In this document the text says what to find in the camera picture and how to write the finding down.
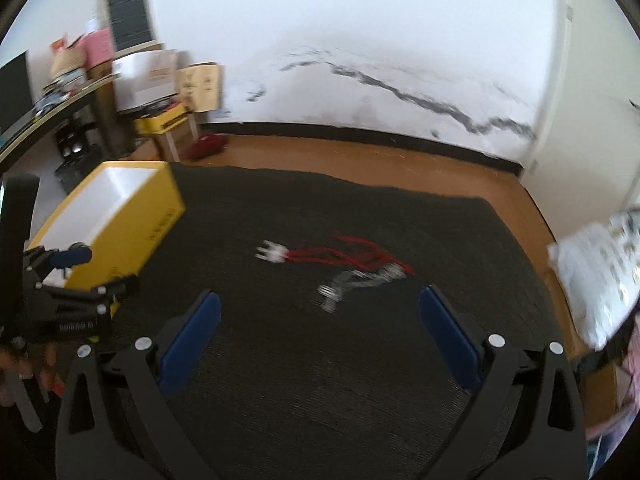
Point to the red cloth on floor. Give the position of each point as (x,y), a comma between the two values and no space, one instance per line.
(207,145)

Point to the black computer monitor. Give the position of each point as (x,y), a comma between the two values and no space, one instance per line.
(15,92)

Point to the yellow cardboard box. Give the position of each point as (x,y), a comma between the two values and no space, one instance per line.
(122,211)

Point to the black patterned table mat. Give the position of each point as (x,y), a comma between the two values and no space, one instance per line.
(286,390)

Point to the framed blackboard panel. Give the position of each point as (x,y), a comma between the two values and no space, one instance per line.
(129,23)

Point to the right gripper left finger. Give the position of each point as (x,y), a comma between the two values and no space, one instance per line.
(114,421)

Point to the yellow storage box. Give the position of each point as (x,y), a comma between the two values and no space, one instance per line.
(162,121)

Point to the white door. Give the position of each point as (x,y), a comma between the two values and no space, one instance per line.
(584,164)

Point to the black computer tower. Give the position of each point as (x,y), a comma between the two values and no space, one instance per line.
(73,171)

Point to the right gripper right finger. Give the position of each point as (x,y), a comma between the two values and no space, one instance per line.
(524,419)

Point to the white printed pillow bag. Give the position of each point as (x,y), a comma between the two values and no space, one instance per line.
(598,269)

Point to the left hand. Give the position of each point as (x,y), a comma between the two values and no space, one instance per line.
(40,363)

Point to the black speaker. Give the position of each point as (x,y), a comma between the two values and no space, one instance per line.
(72,141)

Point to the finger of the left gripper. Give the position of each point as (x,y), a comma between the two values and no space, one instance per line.
(121,288)
(77,254)

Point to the woven straw basket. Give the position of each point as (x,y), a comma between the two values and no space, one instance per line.
(66,60)

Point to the pink box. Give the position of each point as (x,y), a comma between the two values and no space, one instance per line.
(98,47)

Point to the tan paper gift bag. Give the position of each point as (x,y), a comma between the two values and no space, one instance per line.
(199,86)

